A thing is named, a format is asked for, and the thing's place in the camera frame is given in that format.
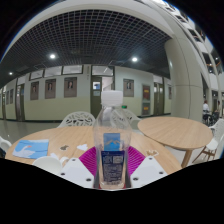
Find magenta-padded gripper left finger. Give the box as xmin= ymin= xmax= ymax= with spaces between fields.
xmin=58 ymin=145 xmax=101 ymax=190

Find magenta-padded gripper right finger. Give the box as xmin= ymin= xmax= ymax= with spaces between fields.
xmin=123 ymin=145 xmax=168 ymax=190

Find clear plastic water bottle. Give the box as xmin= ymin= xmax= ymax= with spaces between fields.
xmin=92 ymin=90 xmax=132 ymax=191

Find white torn paper scrap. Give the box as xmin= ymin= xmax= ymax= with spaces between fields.
xmin=76 ymin=143 xmax=89 ymax=152

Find round wooden side table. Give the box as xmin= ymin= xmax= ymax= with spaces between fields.
xmin=137 ymin=115 xmax=214 ymax=169

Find blue printed paper sheet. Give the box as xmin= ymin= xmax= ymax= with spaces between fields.
xmin=12 ymin=138 xmax=50 ymax=160

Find white lattice-back chair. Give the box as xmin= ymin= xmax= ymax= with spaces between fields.
xmin=57 ymin=110 xmax=97 ymax=129
xmin=121 ymin=109 xmax=141 ymax=126

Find white slatted chair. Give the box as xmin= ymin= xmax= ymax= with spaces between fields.
xmin=192 ymin=118 xmax=224 ymax=164

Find door with glass window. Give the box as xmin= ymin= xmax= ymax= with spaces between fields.
xmin=90 ymin=75 xmax=116 ymax=118

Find person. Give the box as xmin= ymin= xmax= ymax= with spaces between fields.
xmin=202 ymin=99 xmax=212 ymax=125

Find round ceiling lights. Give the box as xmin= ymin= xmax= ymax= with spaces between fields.
xmin=8 ymin=52 xmax=139 ymax=76

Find framed wall portraits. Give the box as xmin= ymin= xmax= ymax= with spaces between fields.
xmin=4 ymin=76 xmax=174 ymax=116

